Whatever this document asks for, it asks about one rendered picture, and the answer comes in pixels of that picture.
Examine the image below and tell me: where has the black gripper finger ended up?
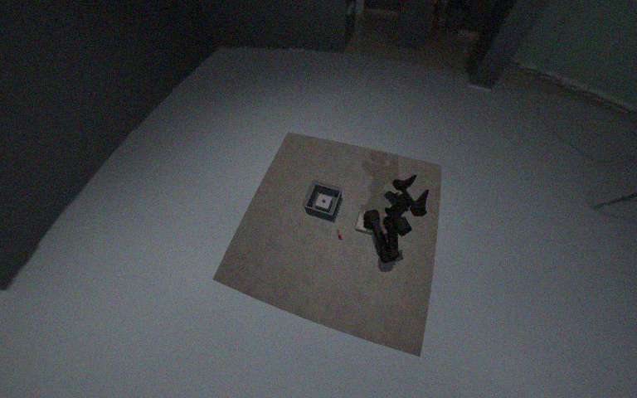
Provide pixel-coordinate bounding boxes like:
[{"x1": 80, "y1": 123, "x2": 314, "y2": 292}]
[
  {"x1": 398, "y1": 175, "x2": 416, "y2": 187},
  {"x1": 412, "y1": 190, "x2": 429, "y2": 209}
]

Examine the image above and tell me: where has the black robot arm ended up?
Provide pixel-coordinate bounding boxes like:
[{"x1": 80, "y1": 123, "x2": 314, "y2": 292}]
[{"x1": 363, "y1": 191, "x2": 412, "y2": 263}]

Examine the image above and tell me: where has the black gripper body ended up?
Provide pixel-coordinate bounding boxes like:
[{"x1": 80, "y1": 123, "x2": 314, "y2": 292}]
[{"x1": 392, "y1": 180, "x2": 427, "y2": 216}]

